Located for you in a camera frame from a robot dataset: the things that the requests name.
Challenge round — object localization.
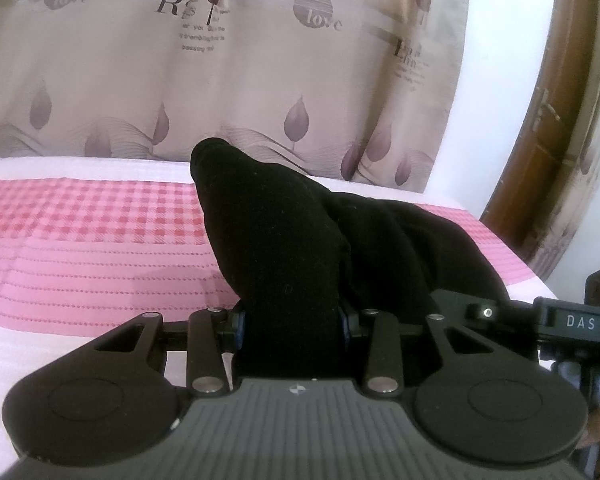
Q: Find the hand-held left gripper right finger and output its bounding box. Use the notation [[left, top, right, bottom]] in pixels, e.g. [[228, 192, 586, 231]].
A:
[[336, 307, 531, 396]]

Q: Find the black rose print t-shirt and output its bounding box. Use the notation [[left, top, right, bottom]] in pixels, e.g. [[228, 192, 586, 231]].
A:
[[190, 136, 512, 380]]

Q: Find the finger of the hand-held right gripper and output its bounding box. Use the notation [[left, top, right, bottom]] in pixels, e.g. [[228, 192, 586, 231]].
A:
[[431, 288, 537, 323]]

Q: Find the brown wooden door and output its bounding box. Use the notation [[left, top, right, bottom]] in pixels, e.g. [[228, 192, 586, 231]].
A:
[[480, 0, 600, 281]]

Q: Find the beige leaf print curtain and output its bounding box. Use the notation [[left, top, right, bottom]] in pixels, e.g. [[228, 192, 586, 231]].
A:
[[0, 0, 474, 194]]

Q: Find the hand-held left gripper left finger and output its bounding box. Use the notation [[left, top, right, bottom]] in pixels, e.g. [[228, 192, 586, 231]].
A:
[[45, 306, 248, 396]]

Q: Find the metal door handle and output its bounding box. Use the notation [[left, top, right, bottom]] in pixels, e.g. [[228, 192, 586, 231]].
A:
[[529, 87, 562, 134]]

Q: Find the pink checked blanket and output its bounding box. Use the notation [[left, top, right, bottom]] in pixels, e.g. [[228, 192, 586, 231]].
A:
[[0, 156, 557, 467]]

